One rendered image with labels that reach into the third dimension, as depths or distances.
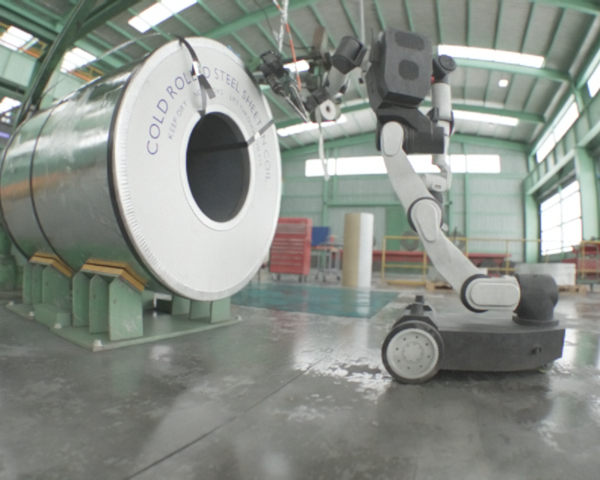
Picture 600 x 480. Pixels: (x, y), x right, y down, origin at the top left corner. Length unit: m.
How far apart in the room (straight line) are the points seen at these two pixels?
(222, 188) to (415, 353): 1.27
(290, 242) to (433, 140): 5.38
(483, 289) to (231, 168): 1.33
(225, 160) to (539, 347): 1.66
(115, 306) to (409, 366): 1.07
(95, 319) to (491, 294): 1.52
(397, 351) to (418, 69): 1.05
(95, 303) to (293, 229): 5.49
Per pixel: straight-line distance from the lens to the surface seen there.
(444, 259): 1.30
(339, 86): 1.72
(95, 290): 1.50
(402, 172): 1.35
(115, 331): 1.41
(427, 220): 1.27
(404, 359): 1.12
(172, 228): 1.31
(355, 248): 6.09
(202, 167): 1.96
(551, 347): 1.31
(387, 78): 1.39
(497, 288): 1.28
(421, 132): 1.39
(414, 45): 1.48
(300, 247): 6.48
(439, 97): 1.59
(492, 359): 1.19
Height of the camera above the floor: 0.36
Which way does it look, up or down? 4 degrees up
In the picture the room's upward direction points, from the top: 3 degrees clockwise
